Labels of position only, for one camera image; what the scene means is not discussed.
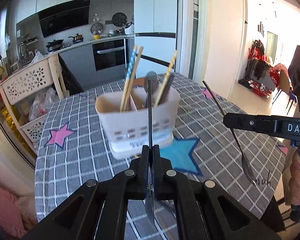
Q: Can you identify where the blue patterned wooden chopstick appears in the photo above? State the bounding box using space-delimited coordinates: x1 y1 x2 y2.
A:
120 45 138 112

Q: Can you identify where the black range hood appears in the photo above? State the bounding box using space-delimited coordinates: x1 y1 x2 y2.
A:
38 0 90 37

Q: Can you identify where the wooden chopstick in holder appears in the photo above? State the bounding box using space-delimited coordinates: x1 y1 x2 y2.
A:
123 46 143 112

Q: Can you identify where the white plastic bag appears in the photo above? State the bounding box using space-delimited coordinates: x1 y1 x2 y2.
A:
31 51 44 64

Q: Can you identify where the right hand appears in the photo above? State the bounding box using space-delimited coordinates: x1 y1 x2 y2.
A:
289 152 300 206

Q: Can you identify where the yellow patterned chopstick in holder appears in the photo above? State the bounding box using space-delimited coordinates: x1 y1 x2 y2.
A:
154 50 177 107

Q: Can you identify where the white rice cooker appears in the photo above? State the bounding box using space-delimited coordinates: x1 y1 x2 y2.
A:
125 22 134 35

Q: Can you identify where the white plastic utensil holder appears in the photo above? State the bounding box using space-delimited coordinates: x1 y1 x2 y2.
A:
95 87 180 159

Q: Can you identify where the beige perforated storage cart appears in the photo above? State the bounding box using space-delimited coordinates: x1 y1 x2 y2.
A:
0 53 70 151

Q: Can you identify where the metal spoon on table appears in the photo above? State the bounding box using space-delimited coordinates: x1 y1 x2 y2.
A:
202 80 257 186

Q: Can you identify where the grey checked tablecloth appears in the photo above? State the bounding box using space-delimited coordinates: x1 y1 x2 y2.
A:
34 74 286 220

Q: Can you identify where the dark utensil handle in holder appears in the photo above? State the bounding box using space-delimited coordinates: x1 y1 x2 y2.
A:
159 74 174 104

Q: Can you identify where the black built-in oven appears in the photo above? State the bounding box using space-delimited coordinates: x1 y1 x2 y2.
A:
93 39 126 71

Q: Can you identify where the black wok on stove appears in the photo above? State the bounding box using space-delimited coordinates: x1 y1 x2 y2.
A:
46 39 63 52

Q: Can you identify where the white refrigerator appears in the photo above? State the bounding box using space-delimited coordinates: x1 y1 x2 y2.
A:
134 0 178 78

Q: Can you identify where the metal spoon round bowl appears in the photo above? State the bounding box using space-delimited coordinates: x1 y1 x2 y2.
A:
143 71 159 108

